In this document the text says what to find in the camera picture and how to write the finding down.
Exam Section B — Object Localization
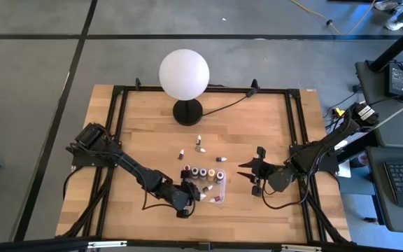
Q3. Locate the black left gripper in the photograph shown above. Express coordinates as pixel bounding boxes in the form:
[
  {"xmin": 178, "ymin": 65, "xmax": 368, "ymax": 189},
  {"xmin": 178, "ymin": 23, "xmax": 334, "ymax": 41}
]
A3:
[{"xmin": 168, "ymin": 178, "xmax": 202, "ymax": 211}]

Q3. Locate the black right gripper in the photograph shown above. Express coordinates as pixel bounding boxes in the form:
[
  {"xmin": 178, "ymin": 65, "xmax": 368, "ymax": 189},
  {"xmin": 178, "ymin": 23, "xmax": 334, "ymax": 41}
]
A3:
[{"xmin": 236, "ymin": 146, "xmax": 295, "ymax": 193}]

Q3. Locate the clear plastic bin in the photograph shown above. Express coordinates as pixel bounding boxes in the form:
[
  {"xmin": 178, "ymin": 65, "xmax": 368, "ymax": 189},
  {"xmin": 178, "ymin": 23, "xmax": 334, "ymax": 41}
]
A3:
[{"xmin": 180, "ymin": 167, "xmax": 227, "ymax": 205}]

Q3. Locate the white globe table lamp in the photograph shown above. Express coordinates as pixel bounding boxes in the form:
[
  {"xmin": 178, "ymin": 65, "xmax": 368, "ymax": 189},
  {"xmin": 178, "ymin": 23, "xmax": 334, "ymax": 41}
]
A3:
[{"xmin": 158, "ymin": 48, "xmax": 211, "ymax": 127}]

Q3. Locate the grey desk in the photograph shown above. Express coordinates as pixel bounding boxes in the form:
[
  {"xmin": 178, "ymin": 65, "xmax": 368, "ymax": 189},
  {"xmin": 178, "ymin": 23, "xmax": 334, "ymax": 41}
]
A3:
[{"xmin": 354, "ymin": 59, "xmax": 403, "ymax": 235}]

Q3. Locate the black power supply brick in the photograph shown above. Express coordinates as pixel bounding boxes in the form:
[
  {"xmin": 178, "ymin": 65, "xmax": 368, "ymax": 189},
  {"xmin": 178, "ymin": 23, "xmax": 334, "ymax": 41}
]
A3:
[{"xmin": 384, "ymin": 62, "xmax": 403, "ymax": 98}]

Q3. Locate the black crossbar beam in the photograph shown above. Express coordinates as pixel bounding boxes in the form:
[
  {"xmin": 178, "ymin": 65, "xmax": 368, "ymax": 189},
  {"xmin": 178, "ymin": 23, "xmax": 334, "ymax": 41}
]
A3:
[{"xmin": 0, "ymin": 236, "xmax": 101, "ymax": 252}]

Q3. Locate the black diagonal pole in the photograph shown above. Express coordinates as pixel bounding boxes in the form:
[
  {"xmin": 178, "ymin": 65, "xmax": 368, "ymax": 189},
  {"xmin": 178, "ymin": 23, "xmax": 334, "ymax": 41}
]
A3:
[{"xmin": 368, "ymin": 15, "xmax": 403, "ymax": 73}]

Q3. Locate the person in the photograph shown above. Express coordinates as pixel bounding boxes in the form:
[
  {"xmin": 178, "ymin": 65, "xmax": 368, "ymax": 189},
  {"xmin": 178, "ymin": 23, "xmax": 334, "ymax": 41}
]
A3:
[{"xmin": 374, "ymin": 0, "xmax": 403, "ymax": 32}]

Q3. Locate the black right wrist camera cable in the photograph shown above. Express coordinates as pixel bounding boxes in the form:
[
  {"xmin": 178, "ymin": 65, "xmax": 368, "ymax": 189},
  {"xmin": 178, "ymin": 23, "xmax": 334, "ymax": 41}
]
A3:
[{"xmin": 260, "ymin": 176, "xmax": 310, "ymax": 211}]

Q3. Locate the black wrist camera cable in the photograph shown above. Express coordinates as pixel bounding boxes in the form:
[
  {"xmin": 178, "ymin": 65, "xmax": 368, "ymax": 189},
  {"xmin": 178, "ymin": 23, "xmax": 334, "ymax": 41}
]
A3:
[
  {"xmin": 260, "ymin": 176, "xmax": 310, "ymax": 211},
  {"xmin": 140, "ymin": 181, "xmax": 190, "ymax": 211}
]

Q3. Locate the black left wrist camera cable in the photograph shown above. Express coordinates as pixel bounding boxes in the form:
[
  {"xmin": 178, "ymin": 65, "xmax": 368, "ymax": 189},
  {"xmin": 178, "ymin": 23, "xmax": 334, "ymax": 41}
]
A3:
[{"xmin": 140, "ymin": 181, "xmax": 190, "ymax": 211}]

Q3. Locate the black lamp power cable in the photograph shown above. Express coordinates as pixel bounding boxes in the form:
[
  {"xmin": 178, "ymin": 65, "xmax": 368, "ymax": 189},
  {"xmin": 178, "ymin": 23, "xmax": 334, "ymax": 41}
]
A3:
[{"xmin": 201, "ymin": 87, "xmax": 259, "ymax": 118}]

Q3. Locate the black aluminium table frame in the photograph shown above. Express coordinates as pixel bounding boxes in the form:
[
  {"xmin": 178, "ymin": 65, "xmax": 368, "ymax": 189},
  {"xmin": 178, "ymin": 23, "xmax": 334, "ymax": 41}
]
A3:
[{"xmin": 55, "ymin": 77, "xmax": 352, "ymax": 252}]

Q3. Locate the silver frame bracket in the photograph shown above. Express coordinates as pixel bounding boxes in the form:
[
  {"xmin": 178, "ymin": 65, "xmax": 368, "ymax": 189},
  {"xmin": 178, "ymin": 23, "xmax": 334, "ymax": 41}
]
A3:
[
  {"xmin": 87, "ymin": 240, "xmax": 128, "ymax": 249},
  {"xmin": 280, "ymin": 244, "xmax": 323, "ymax": 252}
]

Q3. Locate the yellow extension cable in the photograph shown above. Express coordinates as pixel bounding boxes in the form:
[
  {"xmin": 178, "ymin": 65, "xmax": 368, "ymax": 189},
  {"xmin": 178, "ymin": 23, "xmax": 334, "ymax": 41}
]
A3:
[{"xmin": 290, "ymin": 0, "xmax": 377, "ymax": 36}]

